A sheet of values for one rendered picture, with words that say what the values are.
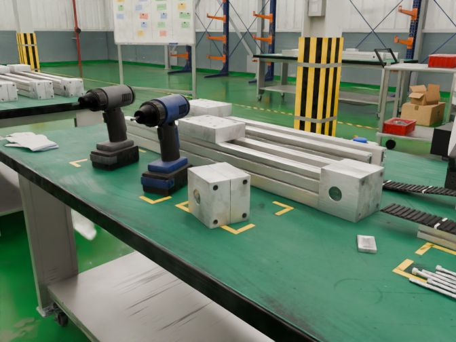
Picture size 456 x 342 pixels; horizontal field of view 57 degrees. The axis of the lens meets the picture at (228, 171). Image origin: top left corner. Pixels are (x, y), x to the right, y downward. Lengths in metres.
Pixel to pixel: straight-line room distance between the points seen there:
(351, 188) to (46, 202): 1.14
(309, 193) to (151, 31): 6.10
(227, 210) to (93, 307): 0.90
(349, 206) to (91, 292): 1.11
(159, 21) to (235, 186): 6.07
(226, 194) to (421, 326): 0.39
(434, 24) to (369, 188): 8.29
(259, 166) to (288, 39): 9.83
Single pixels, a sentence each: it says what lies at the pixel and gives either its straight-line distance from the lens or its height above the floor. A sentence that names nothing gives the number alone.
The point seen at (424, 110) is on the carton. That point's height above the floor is 0.18.
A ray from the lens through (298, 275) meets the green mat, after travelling 0.68.
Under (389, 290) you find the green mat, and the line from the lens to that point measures 0.68.
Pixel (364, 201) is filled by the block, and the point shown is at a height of 0.82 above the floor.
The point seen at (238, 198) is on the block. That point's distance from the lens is 0.82.
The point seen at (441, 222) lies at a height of 0.81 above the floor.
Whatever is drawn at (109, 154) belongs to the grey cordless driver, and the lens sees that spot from 1.16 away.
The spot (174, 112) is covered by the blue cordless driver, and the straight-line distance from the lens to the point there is 0.96.
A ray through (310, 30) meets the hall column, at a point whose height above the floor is 1.17.
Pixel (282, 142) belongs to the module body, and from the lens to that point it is 1.20.
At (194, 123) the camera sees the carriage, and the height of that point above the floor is 0.90.
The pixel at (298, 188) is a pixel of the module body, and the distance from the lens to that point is 0.95.
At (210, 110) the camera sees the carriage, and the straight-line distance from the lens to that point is 1.40.
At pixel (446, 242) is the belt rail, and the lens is 0.84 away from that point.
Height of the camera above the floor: 1.14
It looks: 18 degrees down
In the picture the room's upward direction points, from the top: straight up
